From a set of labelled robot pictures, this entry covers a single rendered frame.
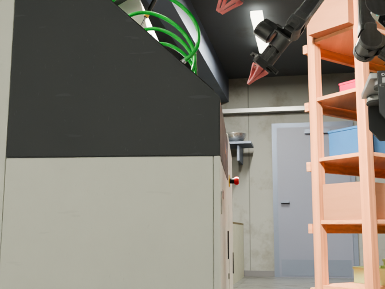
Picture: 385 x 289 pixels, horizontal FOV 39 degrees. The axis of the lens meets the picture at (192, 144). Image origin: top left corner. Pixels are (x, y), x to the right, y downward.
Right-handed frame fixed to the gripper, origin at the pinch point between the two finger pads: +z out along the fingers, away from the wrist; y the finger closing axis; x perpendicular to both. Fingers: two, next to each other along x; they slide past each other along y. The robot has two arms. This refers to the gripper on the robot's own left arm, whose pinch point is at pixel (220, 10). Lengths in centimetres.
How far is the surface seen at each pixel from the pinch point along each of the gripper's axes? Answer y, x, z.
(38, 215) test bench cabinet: 55, 10, 69
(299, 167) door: -604, 65, 119
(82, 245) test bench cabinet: 55, 24, 66
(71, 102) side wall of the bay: 46, -4, 42
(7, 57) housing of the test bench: 47, -27, 45
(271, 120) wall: -622, -10, 97
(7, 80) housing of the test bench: 48, -23, 50
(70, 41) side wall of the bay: 42, -17, 31
